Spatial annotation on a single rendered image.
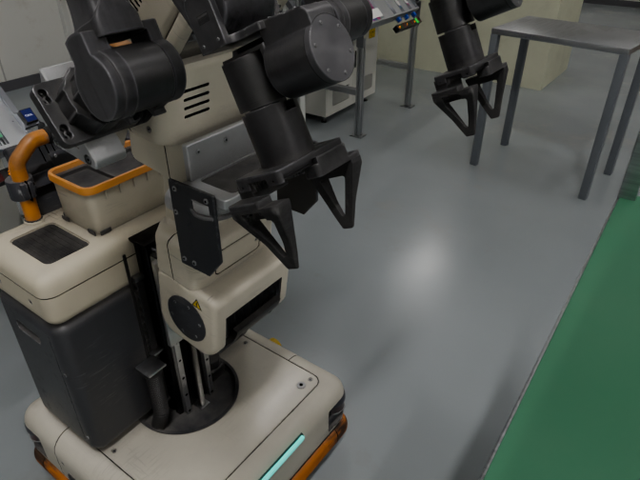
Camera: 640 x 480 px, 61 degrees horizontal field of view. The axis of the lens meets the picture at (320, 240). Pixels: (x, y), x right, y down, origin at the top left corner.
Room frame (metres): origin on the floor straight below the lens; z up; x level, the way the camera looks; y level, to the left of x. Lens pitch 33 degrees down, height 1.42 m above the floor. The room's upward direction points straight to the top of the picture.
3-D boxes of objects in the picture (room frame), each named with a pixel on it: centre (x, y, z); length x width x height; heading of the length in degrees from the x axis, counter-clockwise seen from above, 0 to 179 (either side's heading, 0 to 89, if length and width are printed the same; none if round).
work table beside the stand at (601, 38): (3.00, -1.33, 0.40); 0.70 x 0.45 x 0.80; 48
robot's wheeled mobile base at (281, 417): (1.02, 0.36, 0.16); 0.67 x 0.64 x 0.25; 54
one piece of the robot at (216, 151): (0.84, 0.13, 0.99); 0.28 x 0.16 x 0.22; 144
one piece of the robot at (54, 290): (1.07, 0.44, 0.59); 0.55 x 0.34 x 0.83; 144
